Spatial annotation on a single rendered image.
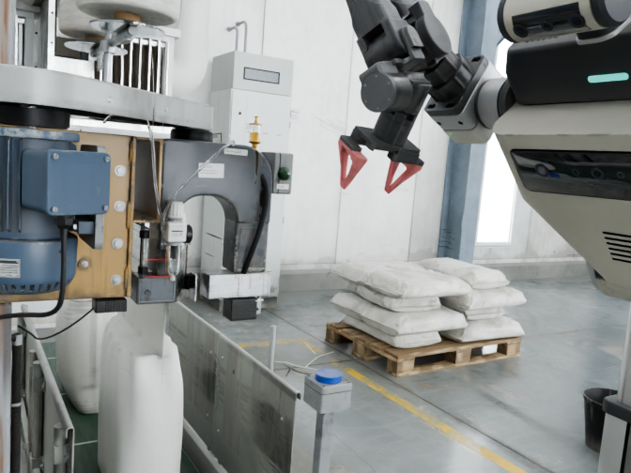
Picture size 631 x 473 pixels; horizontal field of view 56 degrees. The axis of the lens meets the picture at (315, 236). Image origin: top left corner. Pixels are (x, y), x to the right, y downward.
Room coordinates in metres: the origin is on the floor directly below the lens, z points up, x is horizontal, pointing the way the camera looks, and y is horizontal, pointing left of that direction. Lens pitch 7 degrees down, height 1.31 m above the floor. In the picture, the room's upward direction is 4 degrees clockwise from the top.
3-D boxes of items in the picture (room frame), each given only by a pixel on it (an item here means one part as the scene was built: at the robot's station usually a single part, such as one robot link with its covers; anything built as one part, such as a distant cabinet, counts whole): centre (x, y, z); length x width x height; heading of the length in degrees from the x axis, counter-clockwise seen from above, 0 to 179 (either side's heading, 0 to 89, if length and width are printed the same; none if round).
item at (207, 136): (1.27, 0.28, 1.35); 0.09 x 0.09 x 0.03
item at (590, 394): (2.85, -1.56, 0.13); 0.30 x 0.30 x 0.26
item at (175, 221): (1.14, 0.27, 1.14); 0.05 x 0.04 x 0.16; 121
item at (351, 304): (4.29, -0.51, 0.32); 0.67 x 0.42 x 0.14; 125
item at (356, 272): (4.30, -0.50, 0.56); 0.66 x 0.43 x 0.15; 119
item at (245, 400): (1.88, 0.28, 0.54); 1.05 x 0.02 x 0.41; 31
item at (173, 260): (1.14, 0.27, 1.11); 0.03 x 0.03 x 0.06
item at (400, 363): (4.30, -0.86, 0.07); 1.20 x 0.82 x 0.14; 123
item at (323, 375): (1.27, -0.05, 0.84); 0.06 x 0.06 x 0.02
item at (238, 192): (1.35, 0.28, 1.21); 0.30 x 0.25 x 0.30; 31
